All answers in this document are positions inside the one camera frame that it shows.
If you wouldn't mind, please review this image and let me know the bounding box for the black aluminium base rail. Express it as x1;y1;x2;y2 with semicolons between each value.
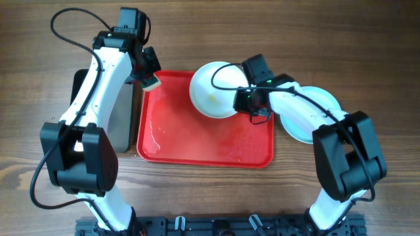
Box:
74;214;368;236

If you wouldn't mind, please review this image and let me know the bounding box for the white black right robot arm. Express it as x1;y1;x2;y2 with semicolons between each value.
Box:
234;74;387;235

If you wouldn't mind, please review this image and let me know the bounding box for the white round plate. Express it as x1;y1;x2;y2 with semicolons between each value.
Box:
189;62;249;119

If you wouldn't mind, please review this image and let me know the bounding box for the green yellow sponge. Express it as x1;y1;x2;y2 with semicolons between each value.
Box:
141;73;161;92

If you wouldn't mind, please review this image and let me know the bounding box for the black water tray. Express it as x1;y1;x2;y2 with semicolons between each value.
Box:
70;68;138;153

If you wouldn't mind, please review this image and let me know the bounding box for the red plastic tray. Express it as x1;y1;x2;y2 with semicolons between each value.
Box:
136;70;274;168

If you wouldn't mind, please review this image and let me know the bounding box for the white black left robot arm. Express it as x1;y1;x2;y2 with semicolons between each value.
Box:
30;28;161;235

